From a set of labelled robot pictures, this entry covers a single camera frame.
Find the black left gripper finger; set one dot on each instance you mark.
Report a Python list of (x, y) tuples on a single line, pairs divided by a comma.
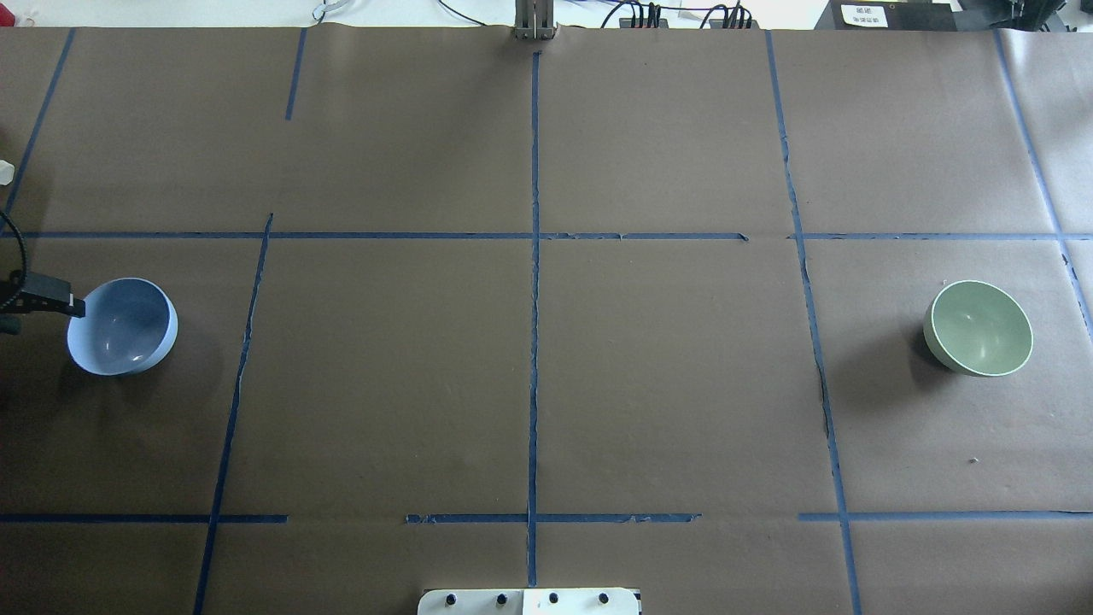
[(42, 293)]

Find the blue bowl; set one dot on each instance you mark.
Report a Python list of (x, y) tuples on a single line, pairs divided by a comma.
[(130, 325)]

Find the green bowl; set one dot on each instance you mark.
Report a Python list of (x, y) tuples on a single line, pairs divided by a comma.
[(976, 329)]

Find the white mounting pole with base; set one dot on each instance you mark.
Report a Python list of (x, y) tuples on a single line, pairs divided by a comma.
[(595, 600)]

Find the black box with label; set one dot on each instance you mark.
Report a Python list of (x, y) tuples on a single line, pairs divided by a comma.
[(915, 16)]

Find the aluminium frame post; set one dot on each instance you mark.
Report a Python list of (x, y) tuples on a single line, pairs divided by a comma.
[(534, 20)]

